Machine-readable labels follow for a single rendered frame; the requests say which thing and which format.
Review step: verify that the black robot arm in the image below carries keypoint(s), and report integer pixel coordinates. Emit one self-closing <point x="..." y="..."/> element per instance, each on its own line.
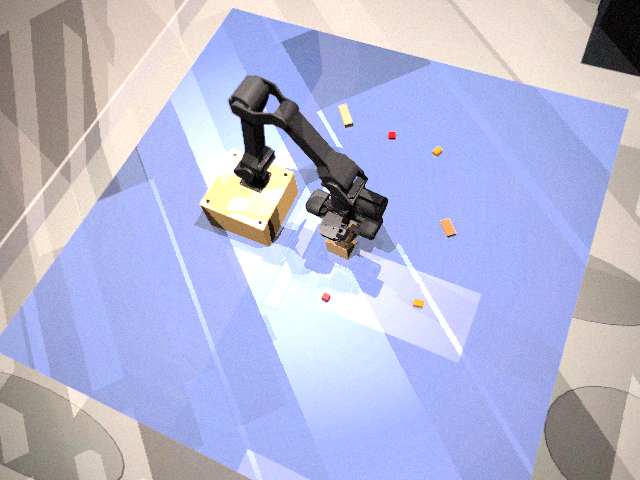
<point x="336" y="170"/>

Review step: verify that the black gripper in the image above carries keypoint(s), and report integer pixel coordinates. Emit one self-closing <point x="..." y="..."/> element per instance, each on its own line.
<point x="319" y="201"/>

